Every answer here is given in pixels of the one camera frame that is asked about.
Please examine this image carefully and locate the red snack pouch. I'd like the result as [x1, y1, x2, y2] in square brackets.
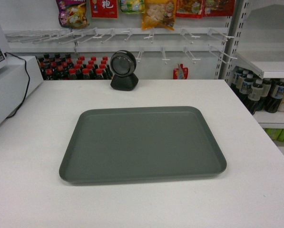
[173, 64, 188, 79]

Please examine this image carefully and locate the black register power cable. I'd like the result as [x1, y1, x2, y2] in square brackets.
[5, 51, 31, 118]

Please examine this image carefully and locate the green hanging snack bag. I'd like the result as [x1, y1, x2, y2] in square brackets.
[120, 0, 145, 14]

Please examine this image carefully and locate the red orange hanging snack bag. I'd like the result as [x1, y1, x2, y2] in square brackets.
[176, 0, 203, 19]

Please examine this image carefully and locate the grey rectangular serving tray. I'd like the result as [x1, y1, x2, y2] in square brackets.
[59, 106, 227, 185]

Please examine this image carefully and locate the white metal shelf unit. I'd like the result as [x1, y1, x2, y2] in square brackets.
[216, 0, 284, 164]

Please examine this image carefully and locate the black round barcode scanner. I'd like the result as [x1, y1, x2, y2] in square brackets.
[110, 50, 138, 91]

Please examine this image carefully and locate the red right hanging snack bag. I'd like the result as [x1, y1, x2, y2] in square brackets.
[203, 0, 235, 17]

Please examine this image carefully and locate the white cash register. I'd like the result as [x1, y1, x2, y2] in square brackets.
[0, 0, 44, 135]

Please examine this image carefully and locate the yellow hanging snack bag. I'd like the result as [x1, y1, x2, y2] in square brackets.
[141, 0, 177, 30]

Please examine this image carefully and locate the purple hanging snack bag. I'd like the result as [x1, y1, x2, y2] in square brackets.
[56, 0, 89, 29]

